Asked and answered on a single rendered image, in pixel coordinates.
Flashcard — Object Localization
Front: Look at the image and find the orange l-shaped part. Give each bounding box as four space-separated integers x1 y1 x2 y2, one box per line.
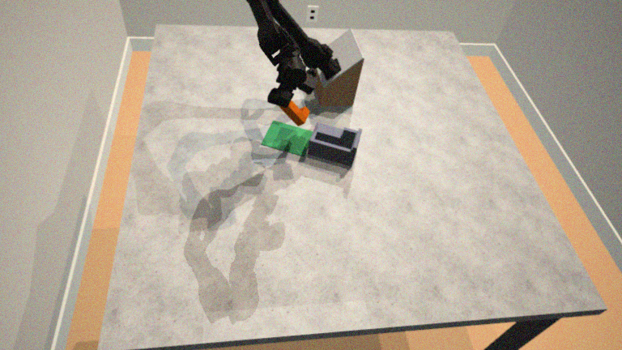
278 100 310 126

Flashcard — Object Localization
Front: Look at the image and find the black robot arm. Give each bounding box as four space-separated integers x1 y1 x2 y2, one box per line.
246 0 341 95

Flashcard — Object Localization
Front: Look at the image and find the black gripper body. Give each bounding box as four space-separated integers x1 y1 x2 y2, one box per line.
267 64 292 108

